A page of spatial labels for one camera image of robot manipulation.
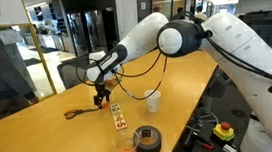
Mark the black glass door fridge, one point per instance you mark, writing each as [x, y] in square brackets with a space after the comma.
[78, 34]
[96, 33]

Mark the silver metal box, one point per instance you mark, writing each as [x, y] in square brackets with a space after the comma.
[230, 150]

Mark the dark office chair with armrest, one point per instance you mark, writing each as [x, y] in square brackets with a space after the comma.
[217, 88]

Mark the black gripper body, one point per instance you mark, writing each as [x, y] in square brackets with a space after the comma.
[101, 90]

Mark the grey fabric chair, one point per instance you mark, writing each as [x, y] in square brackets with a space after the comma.
[70, 74]

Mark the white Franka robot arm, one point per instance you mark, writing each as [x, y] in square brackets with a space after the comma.
[241, 52]

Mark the wooden number peg board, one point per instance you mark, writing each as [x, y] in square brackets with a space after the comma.
[118, 116]

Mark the person in dark top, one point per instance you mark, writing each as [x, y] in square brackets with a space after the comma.
[179, 14]

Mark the white paper notice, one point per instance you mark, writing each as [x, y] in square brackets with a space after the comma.
[143, 5]

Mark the yellow framed glass partition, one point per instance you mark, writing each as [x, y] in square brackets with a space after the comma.
[42, 61]

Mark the person with light hair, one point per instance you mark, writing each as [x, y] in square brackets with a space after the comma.
[158, 8]

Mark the white paper cup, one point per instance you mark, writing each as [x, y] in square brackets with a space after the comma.
[153, 102]

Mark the clear plastic cup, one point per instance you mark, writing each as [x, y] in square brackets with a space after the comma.
[126, 142]

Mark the black tape roll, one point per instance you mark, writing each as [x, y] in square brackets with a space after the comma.
[151, 150]

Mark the yellow red emergency stop button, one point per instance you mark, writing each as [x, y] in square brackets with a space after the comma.
[224, 131]

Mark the white kitchen counter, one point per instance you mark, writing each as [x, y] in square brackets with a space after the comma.
[54, 42]

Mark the person in white shirt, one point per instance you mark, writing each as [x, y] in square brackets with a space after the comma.
[200, 14]

